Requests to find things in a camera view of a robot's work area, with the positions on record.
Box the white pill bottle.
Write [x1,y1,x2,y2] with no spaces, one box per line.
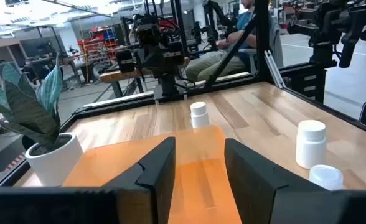
[190,101,210,129]
[309,164,344,191]
[295,119,327,170]

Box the grey office chair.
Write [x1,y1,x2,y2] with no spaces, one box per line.
[238,14,284,75]

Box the wooden workbench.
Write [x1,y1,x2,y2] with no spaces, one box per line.
[99,67,159,99]

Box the dark computer monitor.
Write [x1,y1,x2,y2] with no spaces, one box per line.
[19,36,58,58]

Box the translucent orange plastic basket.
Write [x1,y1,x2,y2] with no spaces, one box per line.
[63,124,243,224]

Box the black equipment stand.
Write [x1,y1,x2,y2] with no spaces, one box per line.
[279,60,327,103]

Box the white plant pot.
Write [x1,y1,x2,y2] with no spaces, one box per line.
[24,132,84,187]

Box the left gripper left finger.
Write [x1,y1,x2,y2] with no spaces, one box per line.
[101,136,176,224]

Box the green snake plant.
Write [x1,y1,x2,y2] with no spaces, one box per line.
[0,55,63,147]

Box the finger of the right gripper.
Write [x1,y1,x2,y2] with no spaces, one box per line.
[162,41,186,67]
[116,49,136,74]

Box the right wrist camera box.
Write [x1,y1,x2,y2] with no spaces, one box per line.
[135,23,159,47]

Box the red parts shelf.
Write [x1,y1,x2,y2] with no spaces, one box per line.
[77,27,118,66]

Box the person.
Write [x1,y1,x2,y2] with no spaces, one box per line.
[185,0,270,82]

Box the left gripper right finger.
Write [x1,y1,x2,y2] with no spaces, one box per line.
[224,138,327,224]

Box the silver aluminium profile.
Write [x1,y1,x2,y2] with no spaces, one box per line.
[263,49,286,90]

